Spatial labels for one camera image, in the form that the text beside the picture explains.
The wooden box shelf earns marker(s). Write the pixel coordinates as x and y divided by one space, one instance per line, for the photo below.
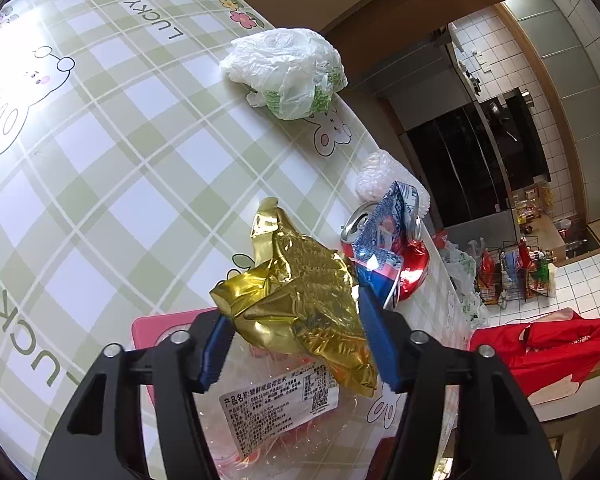
547 235

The grey upper kitchen cabinets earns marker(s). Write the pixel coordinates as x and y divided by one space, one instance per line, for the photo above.
570 60

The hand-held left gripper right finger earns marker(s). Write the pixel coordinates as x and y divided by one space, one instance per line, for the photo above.
382 345

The black oven stove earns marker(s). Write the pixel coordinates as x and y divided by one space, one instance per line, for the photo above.
455 170

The crushed red can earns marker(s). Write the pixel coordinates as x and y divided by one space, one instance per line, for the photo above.
414 270

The bubble wrap sheet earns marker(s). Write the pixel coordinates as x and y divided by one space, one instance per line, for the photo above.
380 170

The blue white wrapper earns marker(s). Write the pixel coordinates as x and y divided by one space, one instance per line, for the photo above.
390 215

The black range hood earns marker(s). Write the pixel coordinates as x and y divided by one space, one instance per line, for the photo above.
522 135

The grey lower kitchen cabinets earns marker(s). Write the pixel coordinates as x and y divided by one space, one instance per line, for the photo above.
420 90

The condiment bottles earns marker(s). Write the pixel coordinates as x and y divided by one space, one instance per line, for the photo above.
532 202

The red apron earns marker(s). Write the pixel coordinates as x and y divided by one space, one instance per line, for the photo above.
555 350

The steel pot on hood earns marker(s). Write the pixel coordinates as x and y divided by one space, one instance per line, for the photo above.
528 98

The grey kitchen cabinets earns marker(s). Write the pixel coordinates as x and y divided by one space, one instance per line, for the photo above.
570 60
420 90

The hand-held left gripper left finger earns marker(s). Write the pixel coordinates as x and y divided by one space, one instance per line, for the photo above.
215 355

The white plastic bag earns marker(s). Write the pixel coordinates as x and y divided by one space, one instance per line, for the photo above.
285 65

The plastic shopping bags on floor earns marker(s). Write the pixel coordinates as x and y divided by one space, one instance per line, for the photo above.
462 280

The plaid bunny tablecloth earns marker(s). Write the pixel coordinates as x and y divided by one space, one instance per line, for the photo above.
105 160

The pink tray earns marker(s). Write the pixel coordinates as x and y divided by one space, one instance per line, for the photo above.
155 325

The clear tray with white label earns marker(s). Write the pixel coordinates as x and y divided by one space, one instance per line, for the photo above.
280 405

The gold foil wrapper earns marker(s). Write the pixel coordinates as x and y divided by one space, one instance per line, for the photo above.
305 300

